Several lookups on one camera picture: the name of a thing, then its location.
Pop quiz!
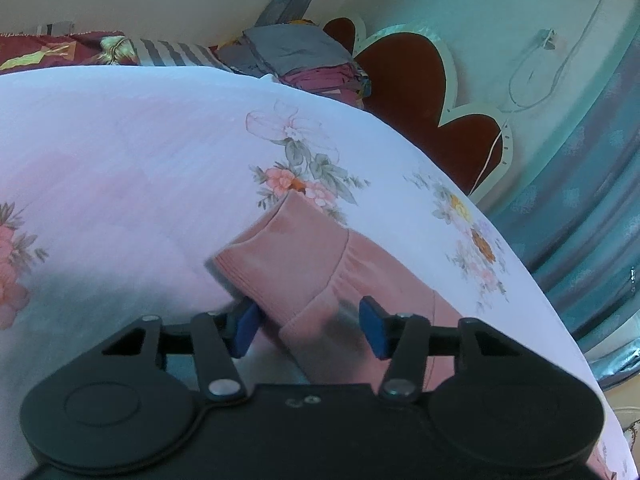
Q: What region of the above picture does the grey striped pillow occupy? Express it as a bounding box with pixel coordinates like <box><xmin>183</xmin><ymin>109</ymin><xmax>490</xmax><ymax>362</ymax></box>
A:
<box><xmin>134</xmin><ymin>37</ymin><xmax>237</xmax><ymax>74</ymax></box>

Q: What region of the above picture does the pink folded clothes pile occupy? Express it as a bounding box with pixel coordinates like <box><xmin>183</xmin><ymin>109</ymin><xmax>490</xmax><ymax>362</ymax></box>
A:
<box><xmin>277</xmin><ymin>60</ymin><xmax>374</xmax><ymax>109</ymax></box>

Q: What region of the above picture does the grey folded cloth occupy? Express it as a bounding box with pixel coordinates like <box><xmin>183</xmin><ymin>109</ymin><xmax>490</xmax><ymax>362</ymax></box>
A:
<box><xmin>216</xmin><ymin>23</ymin><xmax>357</xmax><ymax>80</ymax></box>

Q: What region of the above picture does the white floral bedsheet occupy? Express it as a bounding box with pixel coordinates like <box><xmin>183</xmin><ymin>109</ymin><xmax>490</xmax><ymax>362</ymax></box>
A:
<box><xmin>0</xmin><ymin>65</ymin><xmax>632</xmax><ymax>480</ymax></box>

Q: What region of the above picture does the blue patterned curtain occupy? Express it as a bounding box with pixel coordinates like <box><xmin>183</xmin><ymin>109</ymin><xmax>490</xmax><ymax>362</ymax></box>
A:
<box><xmin>487</xmin><ymin>25</ymin><xmax>640</xmax><ymax>392</ymax></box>

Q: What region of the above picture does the red heart-shaped headboard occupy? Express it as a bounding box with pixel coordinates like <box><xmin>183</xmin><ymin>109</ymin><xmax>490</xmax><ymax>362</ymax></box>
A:
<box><xmin>322</xmin><ymin>16</ymin><xmax>515</xmax><ymax>206</ymax></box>

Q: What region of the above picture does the pink small garment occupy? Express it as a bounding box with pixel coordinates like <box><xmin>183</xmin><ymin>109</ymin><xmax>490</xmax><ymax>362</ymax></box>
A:
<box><xmin>207</xmin><ymin>192</ymin><xmax>618</xmax><ymax>480</ymax></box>

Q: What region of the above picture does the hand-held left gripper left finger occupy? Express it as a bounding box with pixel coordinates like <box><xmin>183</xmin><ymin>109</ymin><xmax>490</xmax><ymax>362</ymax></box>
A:
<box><xmin>102</xmin><ymin>302</ymin><xmax>265</xmax><ymax>402</ymax></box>

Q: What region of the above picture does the white wall cable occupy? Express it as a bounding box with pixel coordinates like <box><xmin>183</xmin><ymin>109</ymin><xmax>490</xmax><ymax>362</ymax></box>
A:
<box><xmin>470</xmin><ymin>0</ymin><xmax>610</xmax><ymax>197</ymax></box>

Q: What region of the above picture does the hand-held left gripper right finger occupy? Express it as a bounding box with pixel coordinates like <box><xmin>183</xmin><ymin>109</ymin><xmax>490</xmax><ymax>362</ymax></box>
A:
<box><xmin>359</xmin><ymin>296</ymin><xmax>522</xmax><ymax>402</ymax></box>

